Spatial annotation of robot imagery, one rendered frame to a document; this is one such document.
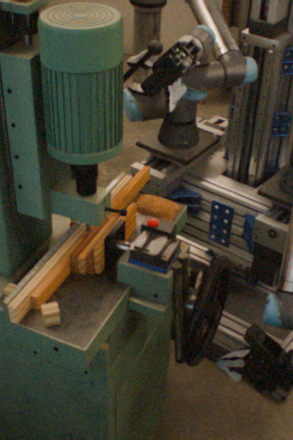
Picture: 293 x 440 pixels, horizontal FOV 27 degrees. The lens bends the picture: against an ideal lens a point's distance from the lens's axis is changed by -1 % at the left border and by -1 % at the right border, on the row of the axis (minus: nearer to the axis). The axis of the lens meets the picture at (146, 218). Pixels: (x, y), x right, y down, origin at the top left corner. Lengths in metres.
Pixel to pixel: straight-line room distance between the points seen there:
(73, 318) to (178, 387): 1.08
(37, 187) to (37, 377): 0.53
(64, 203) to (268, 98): 0.85
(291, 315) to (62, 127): 0.68
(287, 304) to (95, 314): 0.45
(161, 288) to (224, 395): 1.04
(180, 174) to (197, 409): 0.87
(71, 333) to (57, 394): 0.37
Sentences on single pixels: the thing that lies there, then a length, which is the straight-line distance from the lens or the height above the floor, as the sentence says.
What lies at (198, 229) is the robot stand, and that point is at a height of 0.52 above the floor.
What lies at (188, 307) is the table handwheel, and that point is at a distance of 1.56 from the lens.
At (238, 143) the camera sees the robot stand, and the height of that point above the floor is 0.85.
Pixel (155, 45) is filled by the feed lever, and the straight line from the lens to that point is 1.40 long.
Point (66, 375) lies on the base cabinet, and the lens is 1.63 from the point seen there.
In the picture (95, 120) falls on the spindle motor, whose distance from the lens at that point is 1.32.
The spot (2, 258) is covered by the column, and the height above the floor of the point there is 0.87.
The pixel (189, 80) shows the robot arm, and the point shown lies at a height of 1.23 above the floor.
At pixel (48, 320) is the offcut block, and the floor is 0.92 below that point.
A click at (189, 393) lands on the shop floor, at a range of 2.42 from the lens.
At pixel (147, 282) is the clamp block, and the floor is 0.93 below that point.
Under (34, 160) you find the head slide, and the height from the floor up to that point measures 1.17.
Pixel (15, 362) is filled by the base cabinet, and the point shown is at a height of 0.61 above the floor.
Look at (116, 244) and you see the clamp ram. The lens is 1.52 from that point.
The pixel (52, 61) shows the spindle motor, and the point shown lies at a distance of 1.27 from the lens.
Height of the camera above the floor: 1.91
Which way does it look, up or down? 37 degrees down
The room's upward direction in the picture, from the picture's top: 2 degrees clockwise
